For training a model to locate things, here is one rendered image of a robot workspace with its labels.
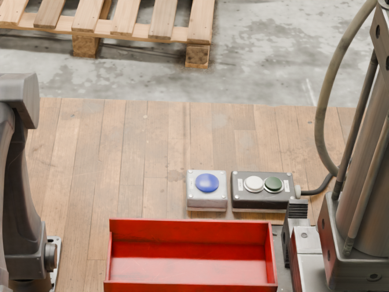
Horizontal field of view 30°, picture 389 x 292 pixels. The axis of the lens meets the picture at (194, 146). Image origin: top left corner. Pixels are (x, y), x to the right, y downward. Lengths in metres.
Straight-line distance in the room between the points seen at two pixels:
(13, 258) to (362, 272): 0.46
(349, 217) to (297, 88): 2.20
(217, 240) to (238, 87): 1.73
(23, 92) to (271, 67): 2.28
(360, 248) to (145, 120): 0.73
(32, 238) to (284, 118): 0.62
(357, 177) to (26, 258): 0.48
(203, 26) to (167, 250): 1.84
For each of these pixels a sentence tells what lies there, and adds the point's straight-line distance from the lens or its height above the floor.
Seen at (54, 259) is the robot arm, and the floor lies 1.03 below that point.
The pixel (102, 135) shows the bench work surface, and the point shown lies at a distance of 1.33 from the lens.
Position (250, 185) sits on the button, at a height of 0.94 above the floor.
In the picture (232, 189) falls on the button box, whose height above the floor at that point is 0.93.
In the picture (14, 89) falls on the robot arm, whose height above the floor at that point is 1.35.
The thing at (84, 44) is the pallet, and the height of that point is 0.06.
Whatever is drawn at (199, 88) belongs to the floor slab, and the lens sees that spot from 2.82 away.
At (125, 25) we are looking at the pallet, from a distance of 2.89.
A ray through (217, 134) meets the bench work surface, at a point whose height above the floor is 0.90.
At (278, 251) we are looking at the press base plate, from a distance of 1.18.
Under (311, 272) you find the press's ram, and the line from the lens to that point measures 0.81.
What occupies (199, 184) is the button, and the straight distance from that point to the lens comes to 1.20.
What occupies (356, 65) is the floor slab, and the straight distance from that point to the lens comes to 3.06.
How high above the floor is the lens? 1.83
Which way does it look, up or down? 45 degrees down
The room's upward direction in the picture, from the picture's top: 4 degrees clockwise
